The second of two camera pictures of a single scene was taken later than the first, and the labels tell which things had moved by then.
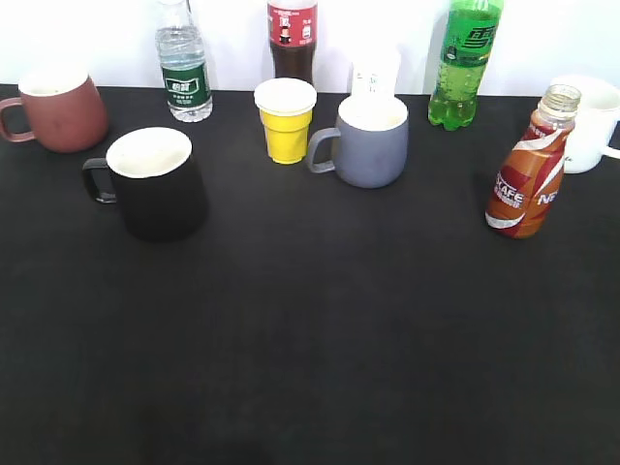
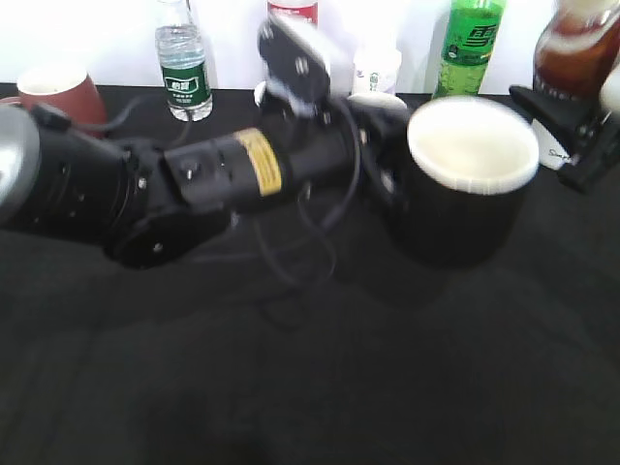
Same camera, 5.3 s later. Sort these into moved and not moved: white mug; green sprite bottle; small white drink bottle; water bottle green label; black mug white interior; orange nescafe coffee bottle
Moved: black mug white interior; white mug; orange nescafe coffee bottle
Not moved: green sprite bottle; small white drink bottle; water bottle green label
